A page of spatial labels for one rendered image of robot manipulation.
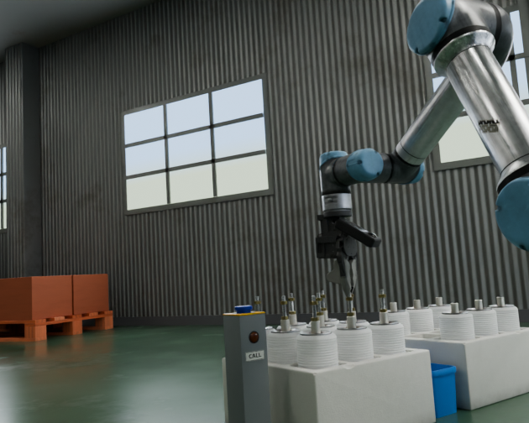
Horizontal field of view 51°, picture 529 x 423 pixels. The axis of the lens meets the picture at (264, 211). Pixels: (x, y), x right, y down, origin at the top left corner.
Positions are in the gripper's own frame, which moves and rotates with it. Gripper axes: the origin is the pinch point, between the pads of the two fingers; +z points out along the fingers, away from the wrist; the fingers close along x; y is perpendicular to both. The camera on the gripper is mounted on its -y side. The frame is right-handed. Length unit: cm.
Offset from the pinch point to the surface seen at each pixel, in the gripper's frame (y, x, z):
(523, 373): -28, -55, 29
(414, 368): -11.2, -9.4, 20.1
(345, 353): 0.4, 4.7, 14.8
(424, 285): 67, -258, 10
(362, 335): -3.4, 2.6, 10.7
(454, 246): 44, -259, -16
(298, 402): 5.9, 18.7, 23.6
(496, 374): -23, -42, 27
